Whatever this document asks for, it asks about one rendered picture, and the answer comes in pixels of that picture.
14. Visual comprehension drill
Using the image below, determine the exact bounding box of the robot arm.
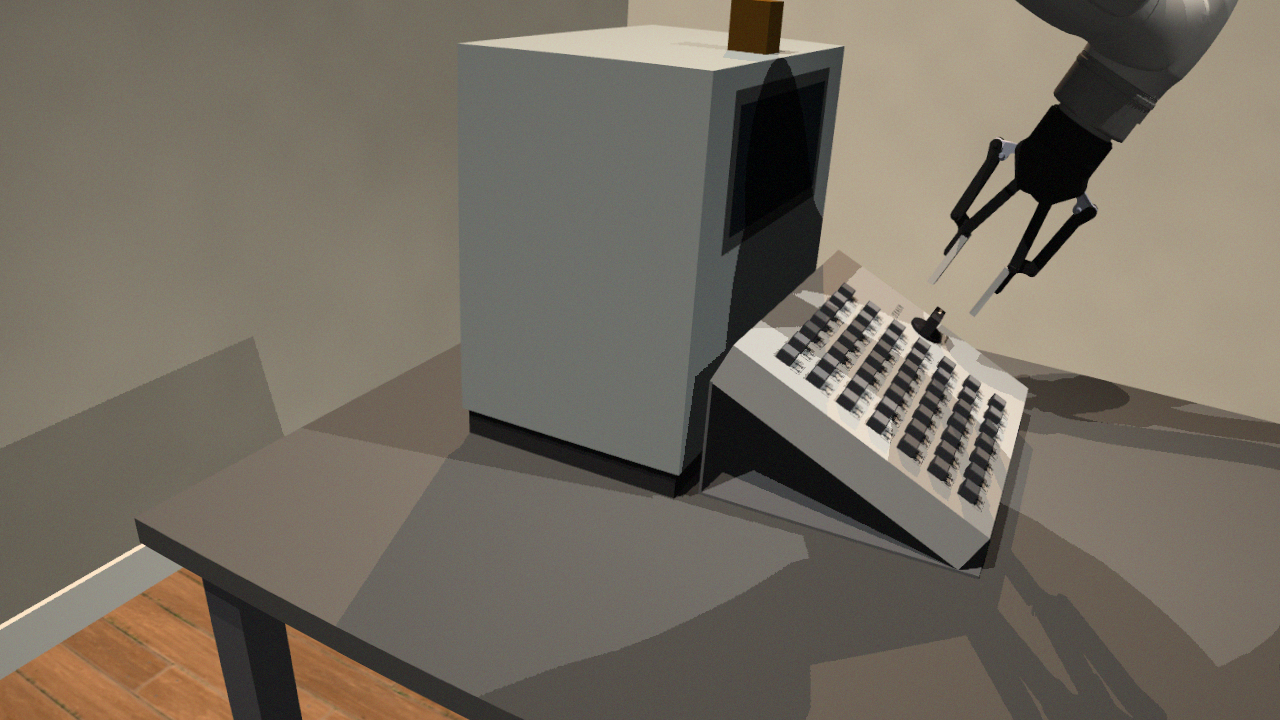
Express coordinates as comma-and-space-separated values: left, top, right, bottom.
1016, 0, 1238, 143

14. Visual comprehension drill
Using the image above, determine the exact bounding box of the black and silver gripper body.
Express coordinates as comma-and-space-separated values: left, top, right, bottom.
1015, 104, 1112, 205

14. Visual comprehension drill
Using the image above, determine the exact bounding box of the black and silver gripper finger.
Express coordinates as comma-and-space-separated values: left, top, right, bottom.
927, 137, 1042, 284
970, 176, 1098, 316

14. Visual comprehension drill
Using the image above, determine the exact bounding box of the grey machine cabinet with sloped keypad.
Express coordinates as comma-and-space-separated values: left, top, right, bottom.
458, 0, 1028, 579

